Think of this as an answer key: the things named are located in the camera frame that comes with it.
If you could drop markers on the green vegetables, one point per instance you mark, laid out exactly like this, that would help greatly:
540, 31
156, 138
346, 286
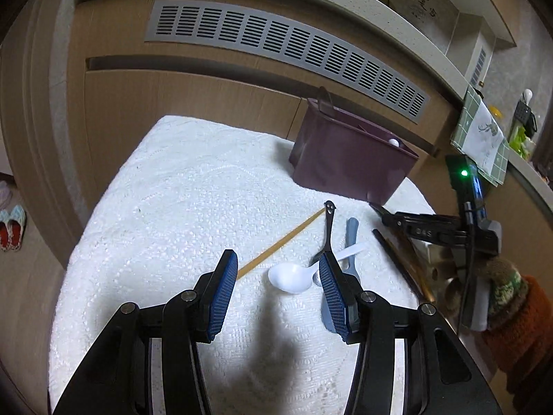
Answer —
520, 142

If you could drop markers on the white textured towel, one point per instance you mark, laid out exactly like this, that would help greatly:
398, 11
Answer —
173, 203

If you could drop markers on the red and teal slipper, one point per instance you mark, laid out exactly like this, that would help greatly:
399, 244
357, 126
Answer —
5, 233

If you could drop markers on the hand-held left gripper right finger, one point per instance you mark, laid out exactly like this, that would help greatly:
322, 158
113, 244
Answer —
332, 296

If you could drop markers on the small white vent grille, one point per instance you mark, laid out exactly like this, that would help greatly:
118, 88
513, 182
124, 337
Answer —
478, 67

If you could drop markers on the yellow object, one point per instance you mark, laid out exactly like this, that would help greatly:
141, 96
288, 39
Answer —
496, 112

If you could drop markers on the blue-grey spoon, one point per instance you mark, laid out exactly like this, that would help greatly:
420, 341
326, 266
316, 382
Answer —
352, 233

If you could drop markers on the person's right forearm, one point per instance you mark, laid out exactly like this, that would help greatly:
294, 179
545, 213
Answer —
522, 324

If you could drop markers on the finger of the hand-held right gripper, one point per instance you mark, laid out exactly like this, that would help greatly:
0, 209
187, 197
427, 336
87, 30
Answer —
414, 227

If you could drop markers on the slippers on floor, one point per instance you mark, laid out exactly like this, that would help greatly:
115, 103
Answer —
17, 227

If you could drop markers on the white round knob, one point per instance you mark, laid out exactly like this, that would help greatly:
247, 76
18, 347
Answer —
527, 95

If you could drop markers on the white plastic spoon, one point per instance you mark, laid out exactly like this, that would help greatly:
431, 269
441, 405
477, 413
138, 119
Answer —
289, 277

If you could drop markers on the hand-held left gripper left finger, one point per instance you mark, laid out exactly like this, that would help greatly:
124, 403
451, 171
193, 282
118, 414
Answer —
222, 296

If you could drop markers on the long grey vent grille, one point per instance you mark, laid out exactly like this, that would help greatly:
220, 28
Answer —
281, 43

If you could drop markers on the purple utensil holder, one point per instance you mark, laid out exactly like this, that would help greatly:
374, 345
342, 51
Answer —
345, 160

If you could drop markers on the green checked dish towel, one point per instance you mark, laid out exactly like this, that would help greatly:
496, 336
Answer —
479, 134

